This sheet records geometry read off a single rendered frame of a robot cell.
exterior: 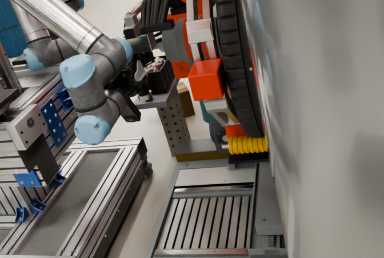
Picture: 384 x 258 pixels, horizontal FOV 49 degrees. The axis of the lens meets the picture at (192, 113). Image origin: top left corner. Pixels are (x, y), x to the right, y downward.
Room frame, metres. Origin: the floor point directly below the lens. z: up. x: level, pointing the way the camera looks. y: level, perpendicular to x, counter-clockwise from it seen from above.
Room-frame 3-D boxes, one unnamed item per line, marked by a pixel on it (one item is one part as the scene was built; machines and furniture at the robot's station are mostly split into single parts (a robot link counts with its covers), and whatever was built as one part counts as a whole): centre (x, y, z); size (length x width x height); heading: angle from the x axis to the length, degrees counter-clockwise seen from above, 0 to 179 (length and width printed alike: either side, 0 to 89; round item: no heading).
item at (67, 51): (1.34, 0.30, 0.91); 0.11 x 0.08 x 0.11; 103
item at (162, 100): (1.95, 0.11, 0.44); 0.43 x 0.17 x 0.03; 162
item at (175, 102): (1.97, 0.10, 0.21); 0.10 x 0.10 x 0.42; 72
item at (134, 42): (1.15, 0.10, 0.93); 0.09 x 0.05 x 0.05; 72
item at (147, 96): (1.16, 0.12, 0.83); 0.04 x 0.04 x 0.16
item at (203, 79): (0.95, -0.06, 0.85); 0.09 x 0.08 x 0.07; 162
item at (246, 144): (1.10, -0.21, 0.51); 0.29 x 0.06 x 0.06; 72
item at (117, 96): (0.95, 0.20, 0.85); 0.08 x 0.05 x 0.08; 72
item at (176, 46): (1.27, -0.08, 0.85); 0.21 x 0.14 x 0.14; 72
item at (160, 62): (1.91, 0.13, 0.51); 0.20 x 0.14 x 0.13; 160
